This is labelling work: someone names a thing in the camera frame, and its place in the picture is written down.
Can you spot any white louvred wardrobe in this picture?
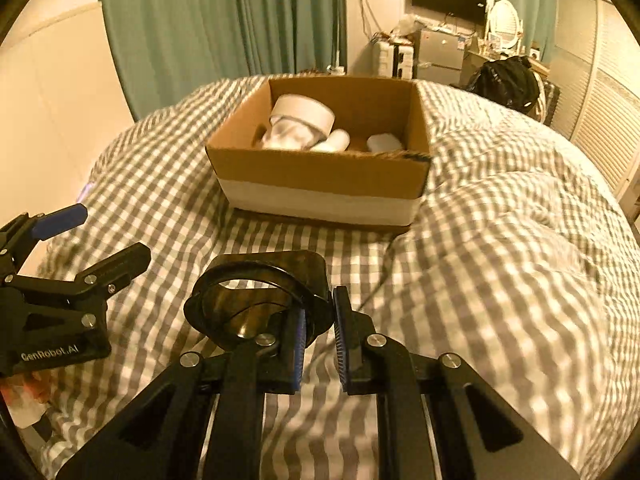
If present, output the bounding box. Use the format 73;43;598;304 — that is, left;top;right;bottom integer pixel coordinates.
546;0;640;213

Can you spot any black backpack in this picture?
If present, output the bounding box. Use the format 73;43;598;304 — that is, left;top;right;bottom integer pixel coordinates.
466;55;544;114

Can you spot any white orange packet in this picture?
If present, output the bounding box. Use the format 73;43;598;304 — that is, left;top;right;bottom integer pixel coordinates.
0;369;52;431

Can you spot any wide tape roll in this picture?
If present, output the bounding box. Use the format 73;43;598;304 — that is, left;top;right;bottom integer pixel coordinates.
270;93;336;134

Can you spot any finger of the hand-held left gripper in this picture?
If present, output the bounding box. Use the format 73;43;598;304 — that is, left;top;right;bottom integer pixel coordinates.
0;203;89;282
9;242;152;312

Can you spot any black round container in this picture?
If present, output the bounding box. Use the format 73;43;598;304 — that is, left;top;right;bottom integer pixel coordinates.
183;249;334;352

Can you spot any white cloth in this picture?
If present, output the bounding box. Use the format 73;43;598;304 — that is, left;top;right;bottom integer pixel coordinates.
259;115;327;151

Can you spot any white ribbed suitcase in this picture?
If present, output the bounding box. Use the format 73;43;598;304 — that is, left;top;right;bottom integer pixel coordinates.
377;40;416;79

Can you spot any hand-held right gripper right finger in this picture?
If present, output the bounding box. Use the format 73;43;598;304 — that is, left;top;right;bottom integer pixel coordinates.
332;285;582;480

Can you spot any white cylindrical bottle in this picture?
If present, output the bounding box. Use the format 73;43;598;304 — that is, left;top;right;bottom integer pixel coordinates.
309;129;351;153

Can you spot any white padded headboard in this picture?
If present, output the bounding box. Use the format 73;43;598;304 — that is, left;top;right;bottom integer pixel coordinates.
0;2;136;281

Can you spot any grey checked blanket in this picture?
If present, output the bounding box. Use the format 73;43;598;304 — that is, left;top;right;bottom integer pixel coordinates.
37;72;632;480

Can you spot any white rounded case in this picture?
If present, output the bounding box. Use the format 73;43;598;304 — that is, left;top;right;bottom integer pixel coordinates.
366;132;405;154

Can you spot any brown cardboard box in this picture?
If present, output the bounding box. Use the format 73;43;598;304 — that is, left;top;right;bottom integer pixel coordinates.
205;75;433;229

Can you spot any silver mini fridge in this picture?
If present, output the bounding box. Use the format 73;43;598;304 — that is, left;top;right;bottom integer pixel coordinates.
414;27;469;87

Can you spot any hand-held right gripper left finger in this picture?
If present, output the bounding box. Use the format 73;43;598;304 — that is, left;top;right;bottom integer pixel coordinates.
57;306;307;480

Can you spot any large green curtain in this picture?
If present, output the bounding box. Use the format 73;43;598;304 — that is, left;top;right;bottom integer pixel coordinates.
96;0;348;122

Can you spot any narrow green curtain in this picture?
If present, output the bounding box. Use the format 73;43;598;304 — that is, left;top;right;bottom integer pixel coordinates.
492;0;557;61

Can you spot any oval white vanity mirror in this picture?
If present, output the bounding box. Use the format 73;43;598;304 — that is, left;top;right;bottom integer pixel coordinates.
484;0;524;57

